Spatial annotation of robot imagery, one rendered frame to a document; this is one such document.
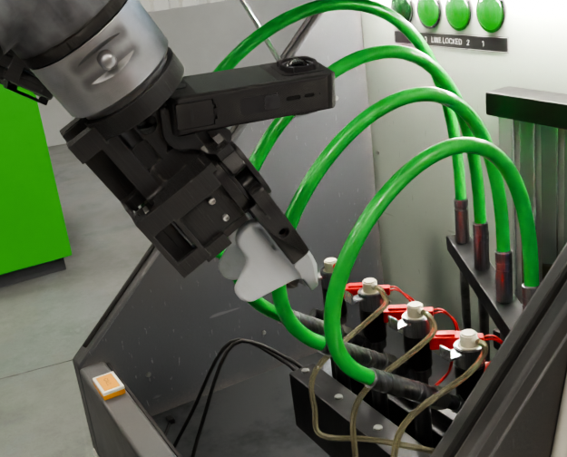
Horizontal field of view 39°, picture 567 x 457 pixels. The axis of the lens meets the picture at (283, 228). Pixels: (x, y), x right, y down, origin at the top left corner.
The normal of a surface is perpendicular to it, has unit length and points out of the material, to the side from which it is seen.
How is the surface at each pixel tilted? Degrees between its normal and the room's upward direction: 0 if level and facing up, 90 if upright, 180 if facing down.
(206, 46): 90
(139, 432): 0
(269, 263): 100
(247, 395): 0
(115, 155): 97
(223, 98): 98
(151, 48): 77
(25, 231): 90
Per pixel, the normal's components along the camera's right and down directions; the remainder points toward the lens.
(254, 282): 0.41, 0.43
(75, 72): -0.03, 0.65
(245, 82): -0.05, -0.89
